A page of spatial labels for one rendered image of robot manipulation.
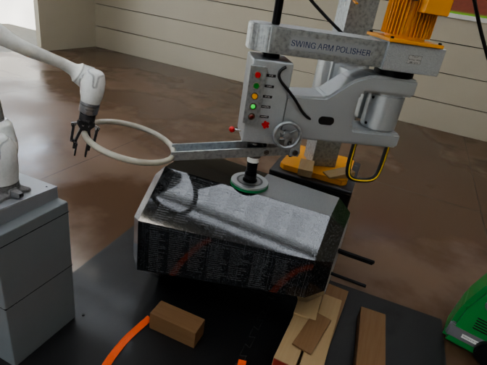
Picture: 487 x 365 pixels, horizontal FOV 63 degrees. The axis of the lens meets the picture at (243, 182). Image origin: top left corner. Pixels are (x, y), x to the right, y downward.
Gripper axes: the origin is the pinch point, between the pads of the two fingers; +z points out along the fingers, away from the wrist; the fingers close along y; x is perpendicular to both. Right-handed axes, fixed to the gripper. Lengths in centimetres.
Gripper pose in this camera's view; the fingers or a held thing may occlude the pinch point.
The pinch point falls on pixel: (80, 149)
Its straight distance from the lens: 216.4
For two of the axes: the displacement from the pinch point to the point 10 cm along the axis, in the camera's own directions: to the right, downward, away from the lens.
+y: 8.7, 1.2, 4.7
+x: -3.5, -5.1, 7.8
